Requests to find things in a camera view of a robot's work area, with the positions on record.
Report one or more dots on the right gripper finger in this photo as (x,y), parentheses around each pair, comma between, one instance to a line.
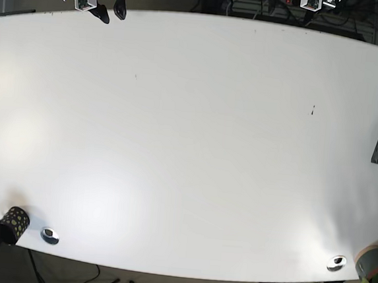
(101,12)
(120,9)

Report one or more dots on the black cup with gold spots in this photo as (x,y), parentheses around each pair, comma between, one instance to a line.
(13,224)

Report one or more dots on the grey plant pot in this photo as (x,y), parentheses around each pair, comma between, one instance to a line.
(366,262)

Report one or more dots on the power strip with red switch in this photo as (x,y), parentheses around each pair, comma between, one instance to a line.
(291,3)

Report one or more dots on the left table cable grommet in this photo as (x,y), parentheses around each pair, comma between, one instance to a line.
(49,235)

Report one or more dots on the table cable grommet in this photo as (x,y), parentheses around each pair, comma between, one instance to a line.
(336,263)
(49,235)

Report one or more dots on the right table cable grommet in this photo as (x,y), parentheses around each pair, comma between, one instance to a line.
(336,263)

